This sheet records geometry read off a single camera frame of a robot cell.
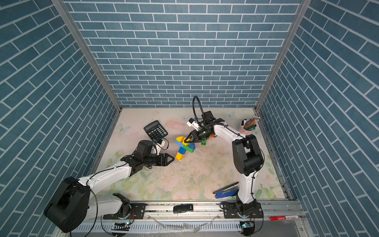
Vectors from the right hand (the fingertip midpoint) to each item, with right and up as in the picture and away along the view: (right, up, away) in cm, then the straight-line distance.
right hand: (188, 142), depth 86 cm
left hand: (-9, -10, -3) cm, 13 cm away
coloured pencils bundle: (+40, +10, +9) cm, 42 cm away
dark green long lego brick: (-1, -3, -3) cm, 4 cm away
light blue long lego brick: (-5, -1, 0) cm, 5 cm away
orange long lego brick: (+13, +4, -7) cm, 16 cm away
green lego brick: (+10, -2, +12) cm, 16 cm away
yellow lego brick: (-5, +2, 0) cm, 5 cm away
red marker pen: (+43, -35, -15) cm, 57 cm away
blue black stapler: (+23, -25, -7) cm, 35 cm away
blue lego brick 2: (-4, -5, -1) cm, 6 cm away
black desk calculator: (-25, +6, +18) cm, 31 cm away
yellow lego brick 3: (-5, -8, -1) cm, 10 cm away
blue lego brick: (+2, -1, -4) cm, 5 cm away
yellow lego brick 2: (0, +1, -2) cm, 3 cm away
